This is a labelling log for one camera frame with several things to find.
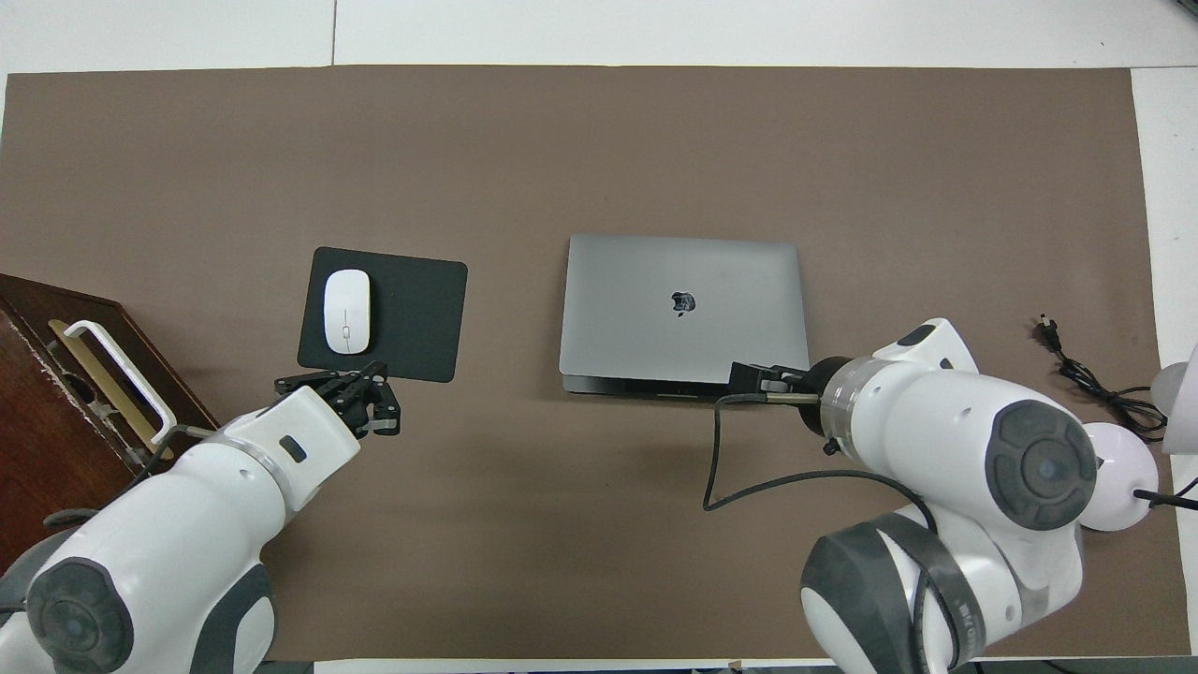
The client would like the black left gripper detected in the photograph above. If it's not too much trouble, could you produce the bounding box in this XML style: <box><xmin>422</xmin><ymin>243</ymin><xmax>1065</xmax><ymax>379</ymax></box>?
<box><xmin>274</xmin><ymin>363</ymin><xmax>403</xmax><ymax>438</ymax></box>

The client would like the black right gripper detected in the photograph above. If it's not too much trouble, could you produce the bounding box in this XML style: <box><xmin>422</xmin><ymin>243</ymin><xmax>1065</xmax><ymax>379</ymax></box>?
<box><xmin>729</xmin><ymin>361</ymin><xmax>813</xmax><ymax>402</ymax></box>

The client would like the grey Apple laptop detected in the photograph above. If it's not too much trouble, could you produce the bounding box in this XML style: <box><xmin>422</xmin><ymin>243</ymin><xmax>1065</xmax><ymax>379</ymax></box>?
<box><xmin>559</xmin><ymin>234</ymin><xmax>812</xmax><ymax>405</ymax></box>

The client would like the black mouse pad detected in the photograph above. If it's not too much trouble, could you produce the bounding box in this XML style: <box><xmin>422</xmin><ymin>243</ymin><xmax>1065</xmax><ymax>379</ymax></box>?
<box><xmin>297</xmin><ymin>246</ymin><xmax>469</xmax><ymax>384</ymax></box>

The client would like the white computer mouse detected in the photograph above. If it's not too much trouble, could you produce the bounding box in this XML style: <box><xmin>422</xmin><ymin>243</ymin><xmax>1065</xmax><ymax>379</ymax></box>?
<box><xmin>323</xmin><ymin>269</ymin><xmax>373</xmax><ymax>356</ymax></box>

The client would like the brown table mat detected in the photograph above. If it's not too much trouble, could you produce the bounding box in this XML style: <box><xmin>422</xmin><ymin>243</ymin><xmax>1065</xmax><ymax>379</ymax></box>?
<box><xmin>0</xmin><ymin>66</ymin><xmax>1191</xmax><ymax>661</ymax></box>

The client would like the dark wooden cabinet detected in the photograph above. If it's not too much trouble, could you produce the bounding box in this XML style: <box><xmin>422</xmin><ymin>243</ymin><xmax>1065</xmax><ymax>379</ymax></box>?
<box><xmin>0</xmin><ymin>273</ymin><xmax>221</xmax><ymax>574</ymax></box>

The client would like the white round lamp base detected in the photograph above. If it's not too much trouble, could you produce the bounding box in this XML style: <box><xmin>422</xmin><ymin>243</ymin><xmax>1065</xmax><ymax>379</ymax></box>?
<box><xmin>1081</xmin><ymin>421</ymin><xmax>1161</xmax><ymax>533</ymax></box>

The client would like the white lamp head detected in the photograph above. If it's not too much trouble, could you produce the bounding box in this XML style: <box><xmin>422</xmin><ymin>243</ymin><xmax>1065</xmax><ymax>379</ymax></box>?
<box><xmin>1149</xmin><ymin>342</ymin><xmax>1198</xmax><ymax>457</ymax></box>

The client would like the black lamp neck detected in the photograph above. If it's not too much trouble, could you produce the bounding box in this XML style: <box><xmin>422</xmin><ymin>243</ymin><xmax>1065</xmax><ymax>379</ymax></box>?
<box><xmin>1132</xmin><ymin>473</ymin><xmax>1198</xmax><ymax>512</ymax></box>

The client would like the white cabinet handle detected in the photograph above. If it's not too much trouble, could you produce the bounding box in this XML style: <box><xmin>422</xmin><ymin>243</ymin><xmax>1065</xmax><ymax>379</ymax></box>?
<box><xmin>63</xmin><ymin>319</ymin><xmax>178</xmax><ymax>446</ymax></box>

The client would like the gold handle plate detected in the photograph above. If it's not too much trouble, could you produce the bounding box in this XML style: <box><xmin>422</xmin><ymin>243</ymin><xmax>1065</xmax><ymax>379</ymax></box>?
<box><xmin>47</xmin><ymin>318</ymin><xmax>176</xmax><ymax>462</ymax></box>

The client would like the black power cord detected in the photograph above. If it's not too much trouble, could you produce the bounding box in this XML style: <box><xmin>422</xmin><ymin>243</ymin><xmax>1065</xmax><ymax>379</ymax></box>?
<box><xmin>1037</xmin><ymin>315</ymin><xmax>1169</xmax><ymax>433</ymax></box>

